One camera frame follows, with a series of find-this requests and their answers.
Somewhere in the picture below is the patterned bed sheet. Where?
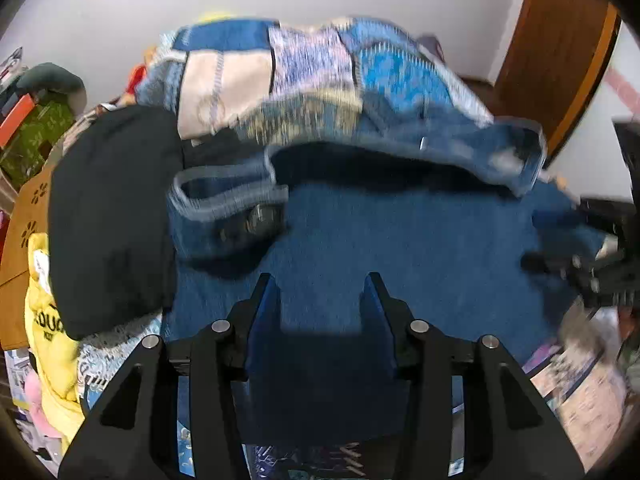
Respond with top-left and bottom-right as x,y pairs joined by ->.
76,317 -> 632,480

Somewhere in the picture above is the blue patchwork quilt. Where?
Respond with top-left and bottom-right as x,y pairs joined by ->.
134,16 -> 497,147

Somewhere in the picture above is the orange box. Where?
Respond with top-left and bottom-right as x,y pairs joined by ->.
0,93 -> 39,149

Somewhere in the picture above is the pile of clutter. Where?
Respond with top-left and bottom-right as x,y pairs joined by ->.
0,47 -> 27,92

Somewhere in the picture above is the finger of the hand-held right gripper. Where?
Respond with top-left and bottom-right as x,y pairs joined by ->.
577,198 -> 627,235
520,251 -> 598,277

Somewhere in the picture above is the blue denim jacket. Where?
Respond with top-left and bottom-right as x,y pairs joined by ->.
162,117 -> 610,448

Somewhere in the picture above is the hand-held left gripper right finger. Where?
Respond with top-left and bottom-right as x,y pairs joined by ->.
362,272 -> 586,480

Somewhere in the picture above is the dark grey cushion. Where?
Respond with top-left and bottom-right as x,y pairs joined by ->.
16,62 -> 89,112

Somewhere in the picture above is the orange cloth item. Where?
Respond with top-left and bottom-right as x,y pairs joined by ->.
125,61 -> 149,97

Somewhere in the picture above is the yellow plush toy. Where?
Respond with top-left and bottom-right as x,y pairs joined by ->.
196,9 -> 237,24

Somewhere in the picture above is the wooden lap table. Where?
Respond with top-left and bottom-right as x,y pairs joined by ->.
0,139 -> 67,352

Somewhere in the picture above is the black garment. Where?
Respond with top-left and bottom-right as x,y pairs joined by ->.
49,106 -> 187,342

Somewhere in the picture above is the pink plush toy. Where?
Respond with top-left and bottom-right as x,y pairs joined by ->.
22,371 -> 67,438

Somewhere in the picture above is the pile of books and papers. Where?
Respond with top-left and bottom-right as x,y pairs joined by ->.
0,349 -> 61,466

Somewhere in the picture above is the grey backpack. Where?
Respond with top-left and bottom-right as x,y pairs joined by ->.
416,33 -> 447,64

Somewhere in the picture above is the yellow hoodie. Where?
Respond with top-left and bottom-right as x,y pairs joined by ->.
24,232 -> 87,457

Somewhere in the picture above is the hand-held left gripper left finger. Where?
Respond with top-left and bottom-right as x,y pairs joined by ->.
56,272 -> 282,480

